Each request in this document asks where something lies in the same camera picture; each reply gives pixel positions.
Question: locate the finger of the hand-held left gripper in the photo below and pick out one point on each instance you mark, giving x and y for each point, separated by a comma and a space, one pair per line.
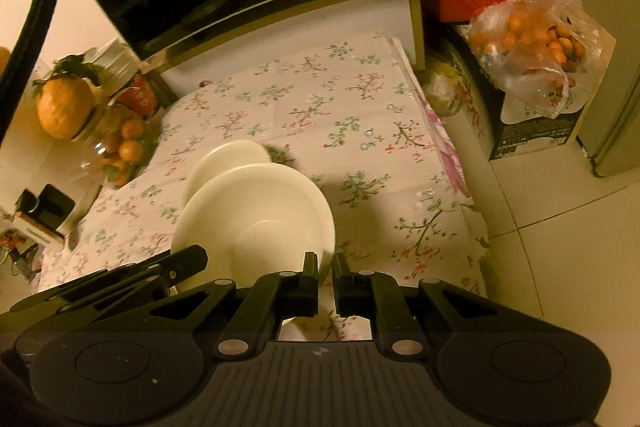
187, 259

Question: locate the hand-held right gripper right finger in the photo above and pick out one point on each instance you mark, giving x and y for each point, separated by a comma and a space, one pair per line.
341, 284

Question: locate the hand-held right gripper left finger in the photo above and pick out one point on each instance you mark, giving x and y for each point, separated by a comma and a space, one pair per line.
310, 282

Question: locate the cream bowl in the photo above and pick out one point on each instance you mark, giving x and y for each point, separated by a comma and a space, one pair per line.
260, 217
220, 162

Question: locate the white air fryer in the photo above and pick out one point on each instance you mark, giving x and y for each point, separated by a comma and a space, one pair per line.
47, 212

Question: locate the glass jar of small oranges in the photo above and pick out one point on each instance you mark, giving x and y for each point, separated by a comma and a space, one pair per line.
122, 147

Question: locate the red round tin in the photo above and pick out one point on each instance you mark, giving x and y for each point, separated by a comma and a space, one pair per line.
137, 94

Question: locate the floral tablecloth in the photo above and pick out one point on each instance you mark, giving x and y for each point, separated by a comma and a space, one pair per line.
350, 107

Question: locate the large orange citrus fruit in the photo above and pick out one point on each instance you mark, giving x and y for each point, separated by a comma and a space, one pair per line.
65, 107

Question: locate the stack of white dishes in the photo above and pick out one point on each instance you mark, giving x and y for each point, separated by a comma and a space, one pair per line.
115, 59

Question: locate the dark printed cardboard box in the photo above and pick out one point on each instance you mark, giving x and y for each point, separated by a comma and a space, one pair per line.
540, 134

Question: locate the plastic bag of oranges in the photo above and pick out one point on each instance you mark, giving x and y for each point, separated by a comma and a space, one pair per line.
530, 47

